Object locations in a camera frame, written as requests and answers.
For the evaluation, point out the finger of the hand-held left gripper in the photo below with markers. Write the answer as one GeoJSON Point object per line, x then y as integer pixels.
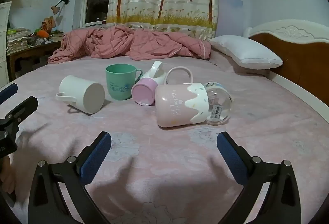
{"type": "Point", "coordinates": [24, 107]}
{"type": "Point", "coordinates": [7, 92]}

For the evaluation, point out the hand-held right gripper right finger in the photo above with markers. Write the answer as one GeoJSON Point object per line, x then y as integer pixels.
{"type": "Point", "coordinates": [231, 158]}

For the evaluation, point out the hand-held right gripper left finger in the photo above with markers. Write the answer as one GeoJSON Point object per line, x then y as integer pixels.
{"type": "Point", "coordinates": [95, 157]}

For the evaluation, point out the clear glass cup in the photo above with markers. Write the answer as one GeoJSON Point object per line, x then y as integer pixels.
{"type": "Point", "coordinates": [218, 103]}

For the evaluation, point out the pink cup with white glaze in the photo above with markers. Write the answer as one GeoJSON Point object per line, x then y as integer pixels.
{"type": "Point", "coordinates": [177, 105]}

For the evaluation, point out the purple and white cup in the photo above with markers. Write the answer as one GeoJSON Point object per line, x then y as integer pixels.
{"type": "Point", "coordinates": [144, 91]}

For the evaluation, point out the green cup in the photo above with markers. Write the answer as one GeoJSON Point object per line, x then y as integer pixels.
{"type": "Point", "coordinates": [119, 85]}

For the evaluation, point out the person's left hand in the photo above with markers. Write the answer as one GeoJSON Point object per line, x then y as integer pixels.
{"type": "Point", "coordinates": [6, 175]}

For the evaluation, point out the dark wooden desk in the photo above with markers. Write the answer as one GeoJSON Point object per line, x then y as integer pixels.
{"type": "Point", "coordinates": [28, 55]}

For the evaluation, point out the white cabinet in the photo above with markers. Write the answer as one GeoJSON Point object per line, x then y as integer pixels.
{"type": "Point", "coordinates": [3, 41]}

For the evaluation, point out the stack of papers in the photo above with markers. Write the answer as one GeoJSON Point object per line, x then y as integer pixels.
{"type": "Point", "coordinates": [19, 40]}

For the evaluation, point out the orange toy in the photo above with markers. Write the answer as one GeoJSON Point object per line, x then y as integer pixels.
{"type": "Point", "coordinates": [43, 33]}

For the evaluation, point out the brown printed box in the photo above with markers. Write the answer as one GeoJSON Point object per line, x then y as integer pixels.
{"type": "Point", "coordinates": [48, 23]}

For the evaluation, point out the white pillow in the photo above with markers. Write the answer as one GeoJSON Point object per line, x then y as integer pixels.
{"type": "Point", "coordinates": [244, 51]}

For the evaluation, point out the pink checked blanket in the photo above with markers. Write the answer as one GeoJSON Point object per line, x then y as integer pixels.
{"type": "Point", "coordinates": [144, 45]}

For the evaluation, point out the white and brown headboard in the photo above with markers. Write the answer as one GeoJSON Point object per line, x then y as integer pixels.
{"type": "Point", "coordinates": [303, 59]}

